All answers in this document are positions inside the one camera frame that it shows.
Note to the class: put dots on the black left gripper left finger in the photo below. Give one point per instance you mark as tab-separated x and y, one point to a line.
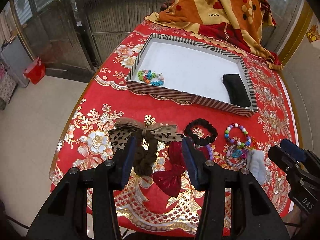
64	213

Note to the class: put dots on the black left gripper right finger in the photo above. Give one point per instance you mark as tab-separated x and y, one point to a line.
253	216

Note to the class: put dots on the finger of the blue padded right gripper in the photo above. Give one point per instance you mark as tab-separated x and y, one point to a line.
293	150

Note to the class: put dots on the white fluffy hair clip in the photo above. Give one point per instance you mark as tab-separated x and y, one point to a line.
256	165

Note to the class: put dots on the black scrunchie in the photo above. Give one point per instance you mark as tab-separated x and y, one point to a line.
201	131

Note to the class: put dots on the red satin bow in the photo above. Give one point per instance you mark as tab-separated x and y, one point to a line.
169	181

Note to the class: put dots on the striped white jewelry tray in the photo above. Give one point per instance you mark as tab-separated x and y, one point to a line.
189	71

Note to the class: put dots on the black velvet cushion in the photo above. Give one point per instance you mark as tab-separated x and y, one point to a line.
236	90

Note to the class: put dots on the red box on floor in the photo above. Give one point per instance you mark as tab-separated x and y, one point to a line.
35	71

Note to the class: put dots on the orange yellow red blanket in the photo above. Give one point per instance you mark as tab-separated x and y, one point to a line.
238	22

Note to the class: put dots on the metal glass door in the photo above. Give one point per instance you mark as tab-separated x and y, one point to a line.
74	37

